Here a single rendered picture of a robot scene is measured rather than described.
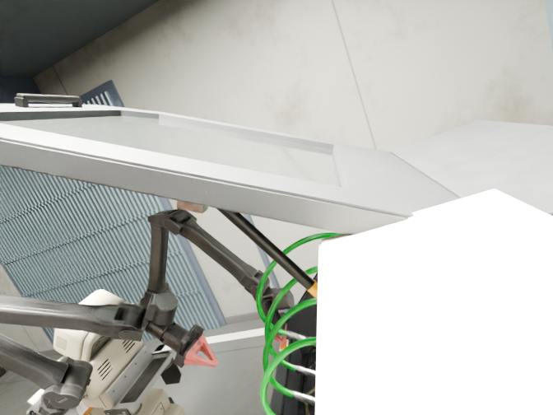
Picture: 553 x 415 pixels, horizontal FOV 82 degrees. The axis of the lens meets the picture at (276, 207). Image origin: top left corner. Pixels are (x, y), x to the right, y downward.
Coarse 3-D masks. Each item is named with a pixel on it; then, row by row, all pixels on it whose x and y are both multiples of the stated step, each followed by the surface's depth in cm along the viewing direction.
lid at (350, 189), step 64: (0, 128) 47; (64, 128) 64; (128, 128) 77; (192, 128) 96; (256, 128) 109; (192, 192) 41; (256, 192) 40; (320, 192) 42; (384, 192) 48; (448, 192) 56
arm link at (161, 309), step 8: (152, 296) 79; (160, 296) 80; (168, 296) 81; (176, 296) 82; (136, 304) 85; (152, 304) 77; (160, 304) 78; (168, 304) 79; (176, 304) 80; (152, 312) 79; (160, 312) 78; (168, 312) 78; (144, 320) 79; (160, 320) 79; (168, 320) 80; (144, 328) 80; (120, 336) 79; (128, 336) 79; (136, 336) 79
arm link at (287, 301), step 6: (252, 288) 110; (270, 288) 115; (276, 288) 113; (252, 294) 110; (264, 294) 112; (270, 294) 110; (276, 294) 110; (288, 294) 110; (282, 300) 109; (288, 300) 108; (294, 300) 113; (276, 306) 110; (282, 306) 109; (288, 306) 108
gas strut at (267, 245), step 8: (216, 208) 45; (232, 216) 45; (240, 216) 46; (240, 224) 45; (248, 224) 46; (248, 232) 46; (256, 232) 46; (256, 240) 46; (264, 240) 46; (264, 248) 46; (272, 248) 46; (272, 256) 47; (280, 256) 47; (280, 264) 47; (288, 264) 47; (296, 264) 48; (288, 272) 47; (296, 272) 47; (304, 272) 48; (296, 280) 48; (304, 280) 47; (312, 280) 48; (312, 288) 48
